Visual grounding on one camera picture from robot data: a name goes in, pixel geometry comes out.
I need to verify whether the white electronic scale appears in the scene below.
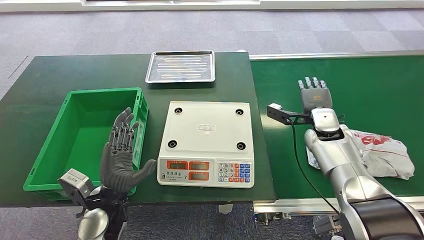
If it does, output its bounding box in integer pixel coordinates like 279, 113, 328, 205
156, 100, 255, 189

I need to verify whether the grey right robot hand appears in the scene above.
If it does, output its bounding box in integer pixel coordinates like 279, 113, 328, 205
297, 76, 333, 115

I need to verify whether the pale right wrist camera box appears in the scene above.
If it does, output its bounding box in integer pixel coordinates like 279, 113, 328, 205
266, 103, 314, 126

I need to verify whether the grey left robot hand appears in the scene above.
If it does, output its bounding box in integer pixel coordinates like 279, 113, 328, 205
99, 106, 158, 194

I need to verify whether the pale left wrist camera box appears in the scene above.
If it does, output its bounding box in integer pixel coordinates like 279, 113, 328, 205
57, 168, 95, 213

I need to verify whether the metal conveyor underframe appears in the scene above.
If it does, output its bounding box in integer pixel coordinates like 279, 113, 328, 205
255, 211, 342, 237

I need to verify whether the green plastic crate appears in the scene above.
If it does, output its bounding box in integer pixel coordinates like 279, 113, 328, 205
23, 87, 150, 201

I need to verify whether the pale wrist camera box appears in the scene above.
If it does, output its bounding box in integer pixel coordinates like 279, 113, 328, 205
266, 103, 314, 126
57, 168, 95, 213

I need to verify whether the metal baking tray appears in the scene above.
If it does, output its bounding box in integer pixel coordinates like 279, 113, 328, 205
145, 50, 216, 84

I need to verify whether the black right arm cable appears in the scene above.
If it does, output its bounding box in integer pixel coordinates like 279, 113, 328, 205
286, 118, 340, 215

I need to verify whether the grey mailer package red print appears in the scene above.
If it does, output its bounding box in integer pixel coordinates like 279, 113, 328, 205
306, 129, 416, 181

